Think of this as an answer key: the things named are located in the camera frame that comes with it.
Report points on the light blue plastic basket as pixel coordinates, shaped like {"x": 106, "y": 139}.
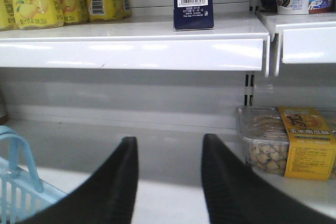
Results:
{"x": 23, "y": 193}

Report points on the clear cookie tub yellow label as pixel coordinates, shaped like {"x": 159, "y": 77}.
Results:
{"x": 264, "y": 138}

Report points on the yellow pear drink bottle right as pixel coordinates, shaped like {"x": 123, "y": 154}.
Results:
{"x": 38, "y": 14}

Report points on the yellow pear drink bottle middle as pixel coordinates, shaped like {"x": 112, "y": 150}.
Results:
{"x": 7, "y": 15}

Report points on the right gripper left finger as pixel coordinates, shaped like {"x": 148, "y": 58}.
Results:
{"x": 107, "y": 196}

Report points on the white supermarket shelf unit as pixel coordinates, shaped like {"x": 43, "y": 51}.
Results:
{"x": 74, "y": 92}

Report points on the blue chocolate cookie box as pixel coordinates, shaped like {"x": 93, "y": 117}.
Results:
{"x": 193, "y": 14}

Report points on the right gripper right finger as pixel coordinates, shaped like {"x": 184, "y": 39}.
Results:
{"x": 235, "y": 194}

